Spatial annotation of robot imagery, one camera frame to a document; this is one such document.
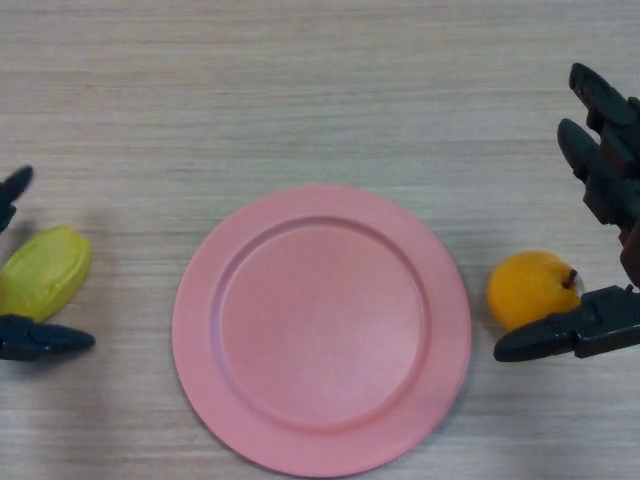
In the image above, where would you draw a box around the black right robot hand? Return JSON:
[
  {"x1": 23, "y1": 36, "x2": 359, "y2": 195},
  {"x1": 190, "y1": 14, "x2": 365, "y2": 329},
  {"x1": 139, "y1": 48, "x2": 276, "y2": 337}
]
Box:
[{"x1": 493, "y1": 62, "x2": 640, "y2": 364}]

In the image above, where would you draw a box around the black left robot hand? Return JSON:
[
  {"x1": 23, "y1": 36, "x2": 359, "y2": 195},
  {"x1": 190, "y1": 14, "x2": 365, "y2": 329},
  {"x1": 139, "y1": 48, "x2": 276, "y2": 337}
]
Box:
[{"x1": 0, "y1": 165, "x2": 97, "y2": 362}]

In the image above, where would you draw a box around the yellow green starfruit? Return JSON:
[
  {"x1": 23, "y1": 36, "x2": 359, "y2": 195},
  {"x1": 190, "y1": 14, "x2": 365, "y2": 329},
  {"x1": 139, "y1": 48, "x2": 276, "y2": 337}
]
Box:
[{"x1": 0, "y1": 224, "x2": 93, "y2": 324}]

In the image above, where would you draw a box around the pink round plate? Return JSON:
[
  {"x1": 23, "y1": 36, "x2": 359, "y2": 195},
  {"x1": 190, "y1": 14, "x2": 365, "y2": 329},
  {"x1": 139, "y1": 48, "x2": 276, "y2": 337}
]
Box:
[{"x1": 171, "y1": 183, "x2": 473, "y2": 478}]

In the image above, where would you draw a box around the orange pear with stem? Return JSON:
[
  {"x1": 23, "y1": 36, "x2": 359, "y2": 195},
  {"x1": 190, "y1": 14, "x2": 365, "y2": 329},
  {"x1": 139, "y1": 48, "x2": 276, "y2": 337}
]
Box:
[{"x1": 487, "y1": 249, "x2": 585, "y2": 331}]

